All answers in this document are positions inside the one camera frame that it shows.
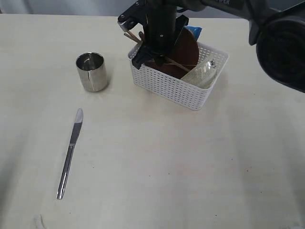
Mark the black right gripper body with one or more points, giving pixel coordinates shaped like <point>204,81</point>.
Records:
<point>163,26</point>

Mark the stainless steel cup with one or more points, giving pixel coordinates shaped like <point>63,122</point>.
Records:
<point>92,71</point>

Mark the silver table knife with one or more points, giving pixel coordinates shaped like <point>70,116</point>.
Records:
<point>74,137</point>

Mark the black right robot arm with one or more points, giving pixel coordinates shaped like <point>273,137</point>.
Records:
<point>279,36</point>

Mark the upper wooden chopstick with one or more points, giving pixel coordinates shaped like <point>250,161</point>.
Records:
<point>133,37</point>

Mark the wooden chopstick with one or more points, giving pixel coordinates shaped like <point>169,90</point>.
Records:
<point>170,61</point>
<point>133,37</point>

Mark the lower wooden chopstick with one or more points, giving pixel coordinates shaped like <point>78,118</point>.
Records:
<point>170,61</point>

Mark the brown round wooden plate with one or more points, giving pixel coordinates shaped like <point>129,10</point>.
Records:
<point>185,53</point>

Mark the blue snack packet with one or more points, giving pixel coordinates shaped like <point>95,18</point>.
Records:
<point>196,31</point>

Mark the white plastic woven basket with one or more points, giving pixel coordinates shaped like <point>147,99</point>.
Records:
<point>175,90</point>

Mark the white ceramic bowl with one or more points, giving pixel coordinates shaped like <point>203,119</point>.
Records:
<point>203,74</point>

